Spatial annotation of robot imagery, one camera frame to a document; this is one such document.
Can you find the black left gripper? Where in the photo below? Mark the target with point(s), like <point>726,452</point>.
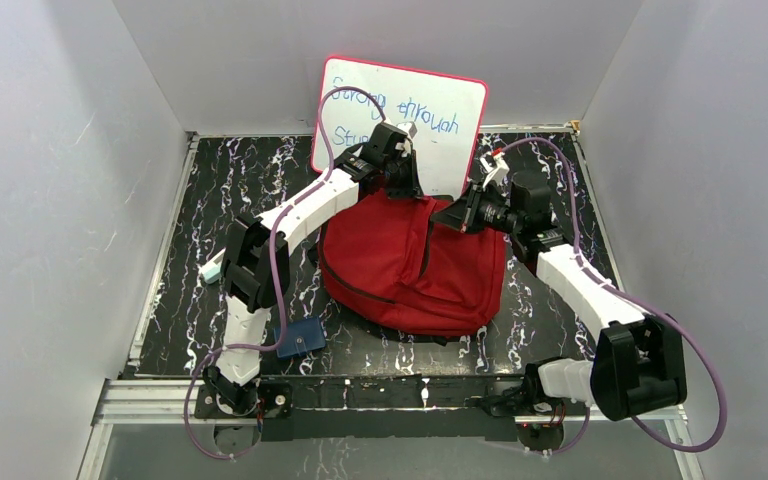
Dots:
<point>404,183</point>

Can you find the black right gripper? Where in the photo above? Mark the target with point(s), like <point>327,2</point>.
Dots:
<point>462,211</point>

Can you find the red student backpack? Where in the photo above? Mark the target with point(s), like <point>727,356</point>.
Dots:
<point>386,260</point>

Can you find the dark blue wallet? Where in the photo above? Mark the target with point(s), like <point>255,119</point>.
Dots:
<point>302,337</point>

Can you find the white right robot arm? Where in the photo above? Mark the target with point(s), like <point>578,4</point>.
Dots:
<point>639,361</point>

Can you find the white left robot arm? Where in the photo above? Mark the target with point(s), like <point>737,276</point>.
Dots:
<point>254,264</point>

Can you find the pink framed whiteboard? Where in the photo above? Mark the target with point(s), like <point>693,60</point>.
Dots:
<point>447,111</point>

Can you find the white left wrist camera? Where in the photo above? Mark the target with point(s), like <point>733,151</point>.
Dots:
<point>409,128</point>

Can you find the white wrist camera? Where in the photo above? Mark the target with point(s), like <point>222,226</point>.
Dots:
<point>409,128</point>
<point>494,167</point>

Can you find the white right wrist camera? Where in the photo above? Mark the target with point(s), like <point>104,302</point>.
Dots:
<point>494,167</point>

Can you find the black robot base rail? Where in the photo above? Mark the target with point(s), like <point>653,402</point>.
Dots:
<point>495,408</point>

